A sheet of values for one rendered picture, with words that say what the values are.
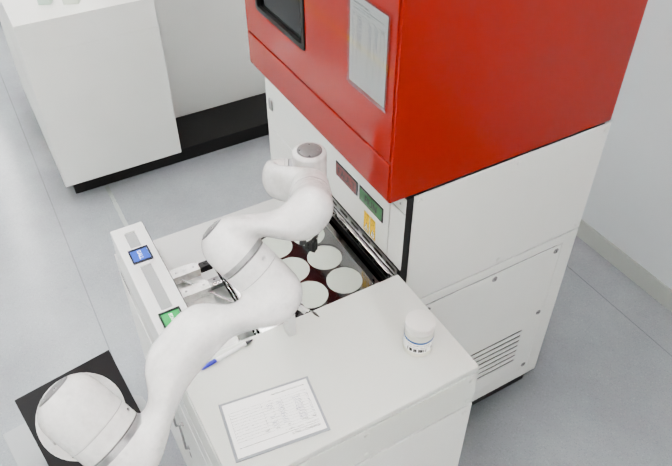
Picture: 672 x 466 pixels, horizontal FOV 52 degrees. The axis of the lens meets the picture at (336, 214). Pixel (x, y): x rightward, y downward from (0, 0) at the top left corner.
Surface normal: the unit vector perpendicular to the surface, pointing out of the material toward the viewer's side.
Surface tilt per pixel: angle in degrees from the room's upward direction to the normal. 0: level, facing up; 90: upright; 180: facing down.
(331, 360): 0
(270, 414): 0
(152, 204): 0
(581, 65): 90
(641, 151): 90
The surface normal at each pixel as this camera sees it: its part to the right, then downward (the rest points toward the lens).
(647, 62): -0.87, 0.33
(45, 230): 0.00, -0.76
